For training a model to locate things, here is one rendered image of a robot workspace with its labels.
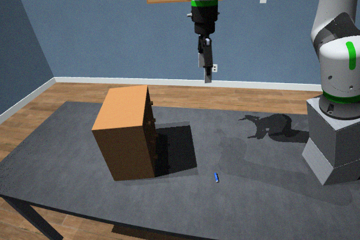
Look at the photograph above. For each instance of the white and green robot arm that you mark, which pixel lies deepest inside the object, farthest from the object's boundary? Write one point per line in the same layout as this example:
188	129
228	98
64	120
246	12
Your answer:
336	41

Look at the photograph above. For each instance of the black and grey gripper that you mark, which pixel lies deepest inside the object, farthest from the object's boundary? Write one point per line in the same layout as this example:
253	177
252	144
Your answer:
205	49

